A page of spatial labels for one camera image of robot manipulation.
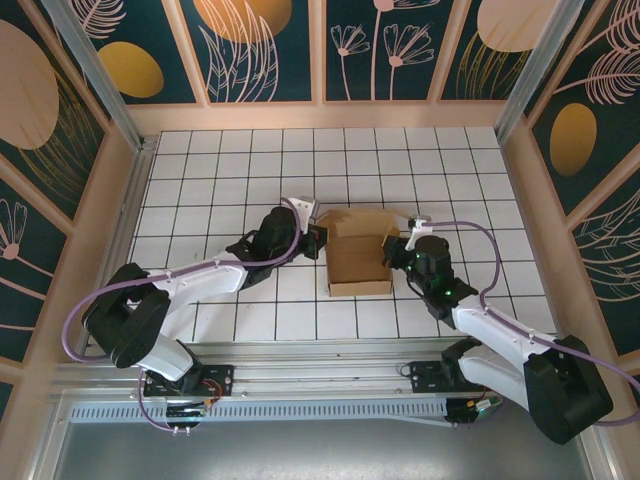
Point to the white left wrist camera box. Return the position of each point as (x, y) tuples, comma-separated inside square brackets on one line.
[(306, 205)]

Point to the small controller circuit board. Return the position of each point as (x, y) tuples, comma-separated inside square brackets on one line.
[(475, 411), (187, 412)]

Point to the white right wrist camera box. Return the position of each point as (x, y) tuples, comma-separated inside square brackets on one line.
[(416, 231)]

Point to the grey metal sheet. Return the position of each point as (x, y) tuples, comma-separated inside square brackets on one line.
[(320, 450)]

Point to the aluminium table frame rails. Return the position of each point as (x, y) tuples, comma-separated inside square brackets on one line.
[(320, 380)]

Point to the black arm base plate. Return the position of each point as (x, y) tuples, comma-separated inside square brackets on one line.
[(425, 377), (215, 380)]

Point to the aluminium corner post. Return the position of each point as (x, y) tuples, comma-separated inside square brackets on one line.
[(532, 75), (95, 75)]

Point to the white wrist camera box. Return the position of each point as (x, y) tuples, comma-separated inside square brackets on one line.
[(306, 205), (416, 231)]

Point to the brown cardboard paper box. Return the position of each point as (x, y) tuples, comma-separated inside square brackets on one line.
[(357, 270)]

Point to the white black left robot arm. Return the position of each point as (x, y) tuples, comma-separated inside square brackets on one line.
[(200, 282)]

